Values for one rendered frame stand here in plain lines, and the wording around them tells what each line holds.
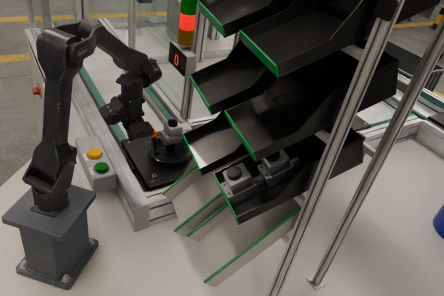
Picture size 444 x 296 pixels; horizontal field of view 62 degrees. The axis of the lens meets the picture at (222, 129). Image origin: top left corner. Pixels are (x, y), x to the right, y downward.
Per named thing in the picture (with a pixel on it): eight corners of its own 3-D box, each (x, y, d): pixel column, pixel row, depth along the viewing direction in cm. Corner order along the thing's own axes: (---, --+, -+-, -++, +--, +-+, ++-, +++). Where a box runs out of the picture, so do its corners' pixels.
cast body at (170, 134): (164, 146, 115) (166, 127, 111) (158, 137, 117) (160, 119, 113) (189, 140, 119) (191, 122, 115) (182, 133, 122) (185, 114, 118)
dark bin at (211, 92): (211, 115, 73) (200, 86, 68) (191, 83, 83) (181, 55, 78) (335, 58, 76) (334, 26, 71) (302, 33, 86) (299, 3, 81)
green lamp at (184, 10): (184, 15, 114) (185, -1, 111) (177, 10, 117) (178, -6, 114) (199, 15, 116) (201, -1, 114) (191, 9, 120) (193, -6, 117)
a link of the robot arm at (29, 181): (53, 201, 79) (49, 179, 75) (20, 185, 81) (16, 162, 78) (75, 183, 84) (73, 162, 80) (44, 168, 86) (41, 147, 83)
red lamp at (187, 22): (183, 31, 117) (184, 16, 114) (176, 25, 120) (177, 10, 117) (197, 30, 119) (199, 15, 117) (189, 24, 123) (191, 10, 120)
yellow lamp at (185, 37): (181, 46, 120) (183, 32, 117) (174, 39, 123) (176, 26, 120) (195, 45, 122) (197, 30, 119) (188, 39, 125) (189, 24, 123)
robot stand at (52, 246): (14, 273, 92) (-1, 218, 80) (51, 228, 104) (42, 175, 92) (69, 291, 90) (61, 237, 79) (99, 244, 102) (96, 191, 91)
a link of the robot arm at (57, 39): (66, 38, 66) (90, 36, 72) (35, 27, 68) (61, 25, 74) (55, 188, 79) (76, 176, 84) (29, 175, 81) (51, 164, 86)
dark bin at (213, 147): (201, 176, 82) (191, 154, 77) (185, 140, 92) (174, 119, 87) (313, 122, 85) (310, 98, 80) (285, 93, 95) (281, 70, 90)
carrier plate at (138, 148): (148, 193, 108) (148, 187, 107) (121, 144, 124) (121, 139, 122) (219, 172, 120) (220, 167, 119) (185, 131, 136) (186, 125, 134)
